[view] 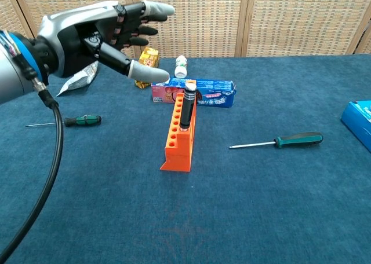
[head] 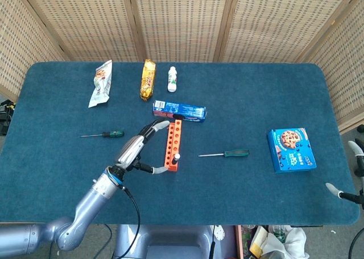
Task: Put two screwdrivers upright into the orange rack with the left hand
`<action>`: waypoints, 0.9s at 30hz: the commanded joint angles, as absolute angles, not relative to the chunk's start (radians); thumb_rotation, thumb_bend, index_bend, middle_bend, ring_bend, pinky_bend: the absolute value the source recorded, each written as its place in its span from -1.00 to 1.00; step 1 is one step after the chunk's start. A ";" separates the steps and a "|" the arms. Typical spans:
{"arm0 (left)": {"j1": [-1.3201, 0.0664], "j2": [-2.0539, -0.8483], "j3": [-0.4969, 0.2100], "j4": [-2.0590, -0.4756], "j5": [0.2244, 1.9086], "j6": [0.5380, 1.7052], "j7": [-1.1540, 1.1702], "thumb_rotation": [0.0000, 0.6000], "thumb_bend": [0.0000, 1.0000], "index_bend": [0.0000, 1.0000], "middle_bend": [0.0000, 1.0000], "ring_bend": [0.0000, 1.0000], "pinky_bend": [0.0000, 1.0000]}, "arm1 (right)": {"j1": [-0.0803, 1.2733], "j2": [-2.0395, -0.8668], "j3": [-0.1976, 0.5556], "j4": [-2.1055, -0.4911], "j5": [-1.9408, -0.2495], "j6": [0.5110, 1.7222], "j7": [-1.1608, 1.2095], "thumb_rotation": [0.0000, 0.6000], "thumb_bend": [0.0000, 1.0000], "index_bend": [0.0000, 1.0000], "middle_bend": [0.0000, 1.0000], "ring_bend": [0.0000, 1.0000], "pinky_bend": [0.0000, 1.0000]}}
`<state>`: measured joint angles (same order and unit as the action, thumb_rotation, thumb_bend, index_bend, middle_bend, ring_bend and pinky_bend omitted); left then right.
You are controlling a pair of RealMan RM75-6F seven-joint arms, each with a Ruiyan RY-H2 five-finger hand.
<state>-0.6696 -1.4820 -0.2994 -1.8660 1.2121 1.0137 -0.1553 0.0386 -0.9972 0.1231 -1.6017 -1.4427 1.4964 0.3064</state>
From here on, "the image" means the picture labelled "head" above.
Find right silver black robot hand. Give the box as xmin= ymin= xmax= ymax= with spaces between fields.
xmin=325 ymin=139 xmax=364 ymax=206

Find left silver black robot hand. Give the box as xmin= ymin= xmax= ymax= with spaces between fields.
xmin=113 ymin=118 xmax=171 ymax=176

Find small green black screwdriver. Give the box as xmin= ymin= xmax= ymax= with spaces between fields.
xmin=80 ymin=130 xmax=125 ymax=139

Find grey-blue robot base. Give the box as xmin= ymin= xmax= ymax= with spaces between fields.
xmin=113 ymin=224 xmax=214 ymax=259

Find orange tool holder rack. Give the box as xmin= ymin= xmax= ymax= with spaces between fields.
xmin=162 ymin=119 xmax=183 ymax=173

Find long blue biscuit box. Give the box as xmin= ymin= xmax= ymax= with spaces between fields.
xmin=152 ymin=99 xmax=207 ymax=124

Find golden snack package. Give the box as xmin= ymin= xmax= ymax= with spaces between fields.
xmin=139 ymin=59 xmax=157 ymax=101

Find white snack bag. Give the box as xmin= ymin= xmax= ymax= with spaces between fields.
xmin=88 ymin=59 xmax=113 ymax=108

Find blue cookie box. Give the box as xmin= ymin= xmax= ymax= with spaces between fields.
xmin=266 ymin=127 xmax=317 ymax=174

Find small white bottle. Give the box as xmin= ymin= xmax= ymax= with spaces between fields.
xmin=167 ymin=66 xmax=179 ymax=93

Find white plastic bag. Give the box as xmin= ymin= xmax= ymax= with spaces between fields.
xmin=257 ymin=225 xmax=310 ymax=259

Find blue carpet table mat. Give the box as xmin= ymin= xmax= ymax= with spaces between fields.
xmin=0 ymin=61 xmax=361 ymax=225

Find white perforated disc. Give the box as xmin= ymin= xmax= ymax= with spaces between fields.
xmin=213 ymin=224 xmax=226 ymax=241

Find yellow package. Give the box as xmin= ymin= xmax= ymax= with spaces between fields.
xmin=249 ymin=240 xmax=264 ymax=257

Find black equipment with yellow part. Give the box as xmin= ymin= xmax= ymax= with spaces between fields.
xmin=0 ymin=99 xmax=14 ymax=136

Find reddish wooden crate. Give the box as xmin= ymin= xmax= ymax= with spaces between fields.
xmin=234 ymin=225 xmax=244 ymax=259

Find woven wooden folding screen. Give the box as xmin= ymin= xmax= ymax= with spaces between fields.
xmin=0 ymin=0 xmax=364 ymax=135

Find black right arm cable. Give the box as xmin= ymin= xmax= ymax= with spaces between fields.
xmin=348 ymin=227 xmax=364 ymax=259

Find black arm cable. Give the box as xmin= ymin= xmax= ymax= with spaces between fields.
xmin=348 ymin=227 xmax=364 ymax=259
xmin=112 ymin=185 xmax=141 ymax=259

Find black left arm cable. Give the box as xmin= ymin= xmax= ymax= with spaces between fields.
xmin=112 ymin=185 xmax=141 ymax=259

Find large green handled screwdriver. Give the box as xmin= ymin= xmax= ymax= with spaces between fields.
xmin=198 ymin=149 xmax=250 ymax=158

